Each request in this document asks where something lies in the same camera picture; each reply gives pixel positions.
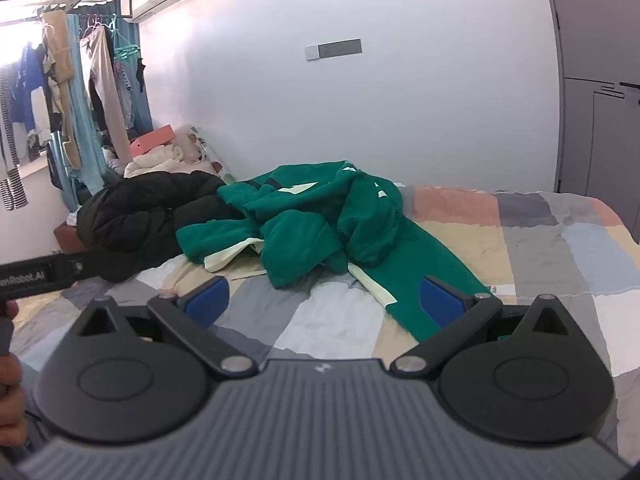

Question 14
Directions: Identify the black puffer jacket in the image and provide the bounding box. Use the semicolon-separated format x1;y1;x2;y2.
76;170;246;283

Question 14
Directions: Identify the patchwork bed sheet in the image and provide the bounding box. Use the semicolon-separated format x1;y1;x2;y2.
10;182;640;466

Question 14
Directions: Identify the pink box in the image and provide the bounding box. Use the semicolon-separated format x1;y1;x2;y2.
128;124;177;160

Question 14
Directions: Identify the blue hanging shirt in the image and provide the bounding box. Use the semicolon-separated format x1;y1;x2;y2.
9;42;52;126

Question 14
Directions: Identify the green hoodie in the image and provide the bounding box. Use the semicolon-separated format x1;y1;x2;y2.
175;160;493;348

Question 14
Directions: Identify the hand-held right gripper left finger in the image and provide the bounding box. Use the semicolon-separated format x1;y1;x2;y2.
75;275;260;380

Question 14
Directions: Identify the person's left hand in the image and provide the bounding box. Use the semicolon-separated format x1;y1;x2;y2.
0;299;27;433

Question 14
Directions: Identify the striped hanging garment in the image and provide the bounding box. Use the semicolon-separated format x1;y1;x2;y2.
0;62;30;212

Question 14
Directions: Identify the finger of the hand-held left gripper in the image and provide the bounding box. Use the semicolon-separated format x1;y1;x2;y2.
49;251;102;289

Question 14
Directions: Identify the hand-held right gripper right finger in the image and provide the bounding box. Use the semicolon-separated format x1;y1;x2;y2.
390;275;573;378

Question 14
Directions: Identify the teal clothes hanger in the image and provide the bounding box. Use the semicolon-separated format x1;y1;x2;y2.
111;14;145;63

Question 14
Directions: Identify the grey wall switch panel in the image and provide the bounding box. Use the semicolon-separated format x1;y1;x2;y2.
304;38;362;61

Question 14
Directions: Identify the blue curtain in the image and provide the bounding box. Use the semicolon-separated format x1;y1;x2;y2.
116;16;155;135

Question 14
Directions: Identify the light blue hanging garment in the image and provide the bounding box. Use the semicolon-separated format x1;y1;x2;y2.
64;14;110;197

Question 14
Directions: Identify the cream fleece cloth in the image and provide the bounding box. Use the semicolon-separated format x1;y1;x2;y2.
123;144;190;179

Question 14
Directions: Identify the grey door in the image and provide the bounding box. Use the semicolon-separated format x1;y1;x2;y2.
539;0;640;243

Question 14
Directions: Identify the beige hanging coat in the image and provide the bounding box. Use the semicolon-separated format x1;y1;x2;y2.
41;10;84;170

